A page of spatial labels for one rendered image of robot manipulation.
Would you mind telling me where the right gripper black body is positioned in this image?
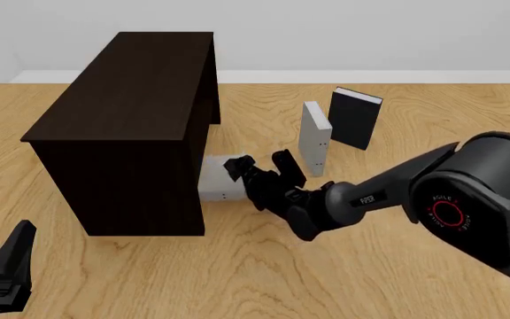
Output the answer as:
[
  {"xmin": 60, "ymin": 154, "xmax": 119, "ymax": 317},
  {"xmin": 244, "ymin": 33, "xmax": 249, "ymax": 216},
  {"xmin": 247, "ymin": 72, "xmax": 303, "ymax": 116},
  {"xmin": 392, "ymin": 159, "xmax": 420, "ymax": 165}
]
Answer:
[{"xmin": 240, "ymin": 165, "xmax": 292, "ymax": 213}]

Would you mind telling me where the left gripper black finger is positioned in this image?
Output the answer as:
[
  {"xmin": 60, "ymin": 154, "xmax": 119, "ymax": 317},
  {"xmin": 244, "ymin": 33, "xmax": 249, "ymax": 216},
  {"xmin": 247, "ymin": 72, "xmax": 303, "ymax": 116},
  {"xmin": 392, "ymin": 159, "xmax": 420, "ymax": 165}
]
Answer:
[{"xmin": 0, "ymin": 219, "xmax": 38, "ymax": 287}]

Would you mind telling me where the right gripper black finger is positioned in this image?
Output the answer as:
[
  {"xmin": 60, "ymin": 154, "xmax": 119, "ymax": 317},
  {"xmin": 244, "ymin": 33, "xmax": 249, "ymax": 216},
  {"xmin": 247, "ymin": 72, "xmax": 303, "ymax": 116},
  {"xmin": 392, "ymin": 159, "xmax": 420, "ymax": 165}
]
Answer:
[{"xmin": 222, "ymin": 154, "xmax": 257, "ymax": 183}]

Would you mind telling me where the white book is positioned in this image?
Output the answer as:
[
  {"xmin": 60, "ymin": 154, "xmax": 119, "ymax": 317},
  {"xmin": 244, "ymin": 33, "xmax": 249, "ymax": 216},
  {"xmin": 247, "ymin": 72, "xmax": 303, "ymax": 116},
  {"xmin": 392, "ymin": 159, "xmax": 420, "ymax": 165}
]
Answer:
[
  {"xmin": 197, "ymin": 154, "xmax": 256, "ymax": 202},
  {"xmin": 297, "ymin": 100, "xmax": 334, "ymax": 178}
]

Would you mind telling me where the white standing book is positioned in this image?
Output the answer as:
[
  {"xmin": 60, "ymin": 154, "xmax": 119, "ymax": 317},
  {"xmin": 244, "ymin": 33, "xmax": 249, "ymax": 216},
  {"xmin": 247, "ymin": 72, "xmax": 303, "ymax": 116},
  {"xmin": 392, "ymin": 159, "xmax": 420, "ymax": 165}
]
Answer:
[{"xmin": 297, "ymin": 100, "xmax": 334, "ymax": 178}]

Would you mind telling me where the black standing book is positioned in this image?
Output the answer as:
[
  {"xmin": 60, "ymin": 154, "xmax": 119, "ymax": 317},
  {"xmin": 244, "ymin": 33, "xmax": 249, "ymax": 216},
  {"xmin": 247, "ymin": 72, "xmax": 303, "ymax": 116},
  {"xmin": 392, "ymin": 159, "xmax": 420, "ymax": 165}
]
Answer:
[{"xmin": 327, "ymin": 86, "xmax": 384, "ymax": 152}]

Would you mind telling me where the dark brown wooden cabinet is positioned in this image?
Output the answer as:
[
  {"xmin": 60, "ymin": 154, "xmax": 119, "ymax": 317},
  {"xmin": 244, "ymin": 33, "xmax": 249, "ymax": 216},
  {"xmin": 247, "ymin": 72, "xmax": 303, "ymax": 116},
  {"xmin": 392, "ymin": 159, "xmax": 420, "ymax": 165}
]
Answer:
[{"xmin": 19, "ymin": 31, "xmax": 222, "ymax": 237}]

